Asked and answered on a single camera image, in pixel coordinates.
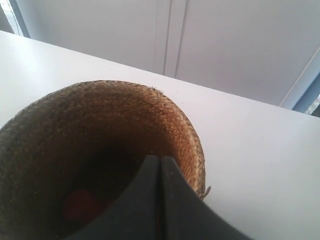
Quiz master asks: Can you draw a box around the brown woven wicker basket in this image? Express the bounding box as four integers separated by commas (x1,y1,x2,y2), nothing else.
0,80,208,240

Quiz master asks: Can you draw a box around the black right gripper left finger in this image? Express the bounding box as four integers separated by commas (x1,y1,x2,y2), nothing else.
68,155,162,240

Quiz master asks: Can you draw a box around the large red cylinder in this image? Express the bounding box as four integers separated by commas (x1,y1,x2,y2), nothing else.
62,189,115,225

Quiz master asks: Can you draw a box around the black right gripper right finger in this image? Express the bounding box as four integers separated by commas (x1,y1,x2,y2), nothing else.
160,156,240,240

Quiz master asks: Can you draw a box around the window frame with glass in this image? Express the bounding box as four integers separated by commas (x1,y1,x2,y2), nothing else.
279,48,320,113

